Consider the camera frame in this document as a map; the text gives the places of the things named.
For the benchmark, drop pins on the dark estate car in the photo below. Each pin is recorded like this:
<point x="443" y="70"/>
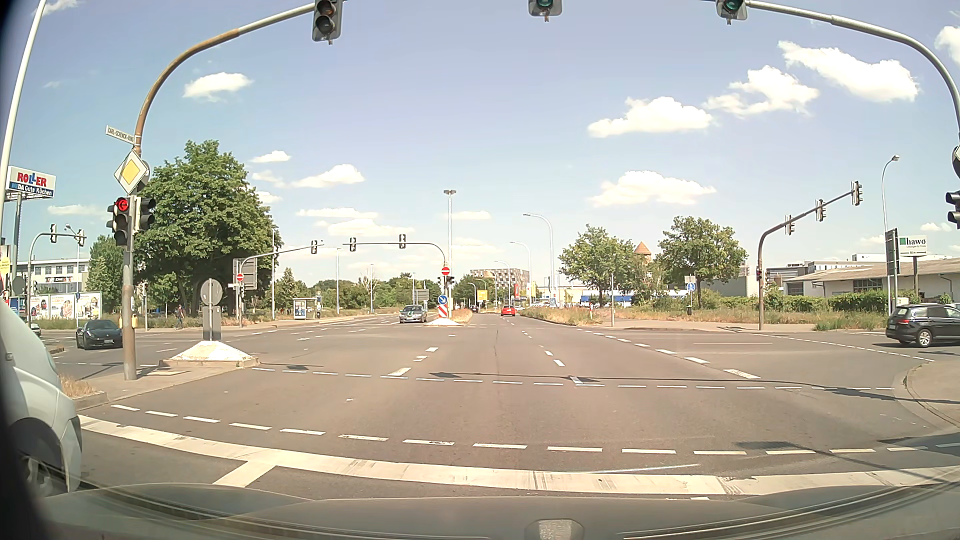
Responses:
<point x="922" y="323"/>

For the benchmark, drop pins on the no entry sign on post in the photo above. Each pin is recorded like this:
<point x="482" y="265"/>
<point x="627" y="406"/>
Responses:
<point x="445" y="279"/>

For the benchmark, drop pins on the curved street lamp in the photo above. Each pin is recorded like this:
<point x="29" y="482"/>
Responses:
<point x="547" y="247"/>

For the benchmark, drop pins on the pavement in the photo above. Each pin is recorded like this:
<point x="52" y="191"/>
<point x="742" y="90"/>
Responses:
<point x="937" y="390"/>

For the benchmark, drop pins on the row of trees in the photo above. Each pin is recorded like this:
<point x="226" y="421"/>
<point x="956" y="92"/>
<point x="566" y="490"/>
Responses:
<point x="360" y="291"/>

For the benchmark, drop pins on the tall floodlight mast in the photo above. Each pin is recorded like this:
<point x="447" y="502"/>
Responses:
<point x="449" y="225"/>

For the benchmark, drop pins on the traffic light with priority sign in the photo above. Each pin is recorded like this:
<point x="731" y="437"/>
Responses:
<point x="127" y="300"/>

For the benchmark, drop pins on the kerbed traffic island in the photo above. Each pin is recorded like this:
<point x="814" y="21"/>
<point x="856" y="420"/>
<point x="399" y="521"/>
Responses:
<point x="142" y="375"/>

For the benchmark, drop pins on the black sports car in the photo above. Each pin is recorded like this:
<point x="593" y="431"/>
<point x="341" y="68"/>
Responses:
<point x="98" y="334"/>

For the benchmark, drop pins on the low grey commercial building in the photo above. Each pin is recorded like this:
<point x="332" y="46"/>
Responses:
<point x="862" y="279"/>

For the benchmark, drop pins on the person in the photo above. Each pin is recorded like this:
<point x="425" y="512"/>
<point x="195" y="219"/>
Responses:
<point x="179" y="315"/>

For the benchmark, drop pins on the distant multistorey building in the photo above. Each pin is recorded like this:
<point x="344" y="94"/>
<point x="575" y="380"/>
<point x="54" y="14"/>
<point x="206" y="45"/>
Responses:
<point x="501" y="279"/>

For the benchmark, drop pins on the company sign on post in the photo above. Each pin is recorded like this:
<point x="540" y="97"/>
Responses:
<point x="913" y="247"/>

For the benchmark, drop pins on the direction sign board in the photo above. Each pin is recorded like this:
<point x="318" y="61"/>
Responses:
<point x="245" y="274"/>

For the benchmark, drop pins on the grey oncoming car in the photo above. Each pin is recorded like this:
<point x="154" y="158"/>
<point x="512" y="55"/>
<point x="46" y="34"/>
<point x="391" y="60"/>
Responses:
<point x="412" y="313"/>

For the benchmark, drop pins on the hedge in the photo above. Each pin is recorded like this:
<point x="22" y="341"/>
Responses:
<point x="847" y="301"/>

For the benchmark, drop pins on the large green tree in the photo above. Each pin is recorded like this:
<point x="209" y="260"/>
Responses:
<point x="202" y="217"/>

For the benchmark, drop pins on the white office building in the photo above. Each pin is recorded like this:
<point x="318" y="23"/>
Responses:
<point x="56" y="274"/>

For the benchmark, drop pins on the billboard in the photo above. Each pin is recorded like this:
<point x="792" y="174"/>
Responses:
<point x="66" y="305"/>

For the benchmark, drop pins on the round sign on post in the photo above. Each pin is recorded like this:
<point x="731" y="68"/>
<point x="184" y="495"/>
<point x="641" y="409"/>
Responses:
<point x="211" y="307"/>

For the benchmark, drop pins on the store sign on pole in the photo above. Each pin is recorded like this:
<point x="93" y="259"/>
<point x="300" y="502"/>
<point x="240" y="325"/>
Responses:
<point x="30" y="183"/>

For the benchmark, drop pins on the white van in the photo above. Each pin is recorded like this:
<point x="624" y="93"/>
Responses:
<point x="34" y="405"/>

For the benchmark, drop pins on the pale lamp post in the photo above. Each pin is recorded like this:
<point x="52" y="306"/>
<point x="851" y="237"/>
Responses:
<point x="16" y="105"/>

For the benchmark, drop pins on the grass verge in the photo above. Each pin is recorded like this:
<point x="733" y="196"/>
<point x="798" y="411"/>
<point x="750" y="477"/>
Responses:
<point x="675" y="318"/>

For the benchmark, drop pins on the traffic island with bollard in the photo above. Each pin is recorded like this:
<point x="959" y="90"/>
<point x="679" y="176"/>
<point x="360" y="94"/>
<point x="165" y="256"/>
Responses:
<point x="443" y="316"/>

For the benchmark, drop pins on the bus shelter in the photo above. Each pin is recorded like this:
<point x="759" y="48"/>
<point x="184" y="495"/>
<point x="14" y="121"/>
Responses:
<point x="304" y="307"/>

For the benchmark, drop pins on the car's own bonnet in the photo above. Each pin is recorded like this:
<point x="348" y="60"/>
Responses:
<point x="420" y="517"/>

